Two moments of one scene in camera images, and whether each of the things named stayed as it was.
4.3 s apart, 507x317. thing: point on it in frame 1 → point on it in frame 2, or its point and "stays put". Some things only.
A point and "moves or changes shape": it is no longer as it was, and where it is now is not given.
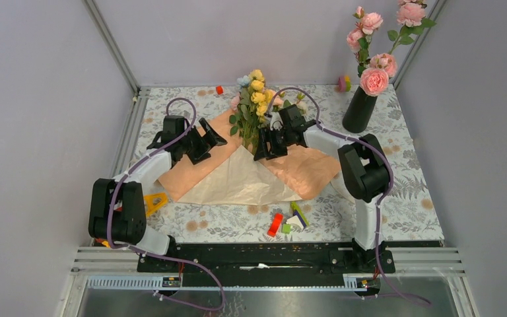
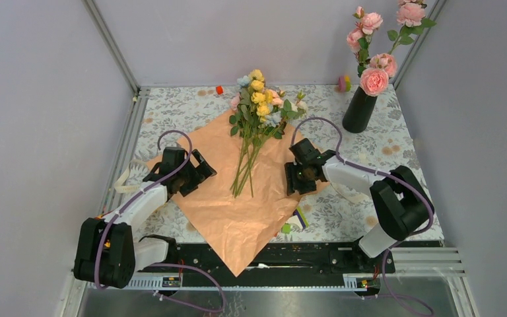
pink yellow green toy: x=344 y=84 stays put
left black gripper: x=206 y=142 → x=202 y=171
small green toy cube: x=286 y=228 stays put
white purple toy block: x=296 y=219 stays put
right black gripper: x=267 y=136 → x=293 y=183
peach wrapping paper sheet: x=226 y=172 moves or changes shape
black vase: x=359 y=111 stays put
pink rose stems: x=374 y=70 stays put
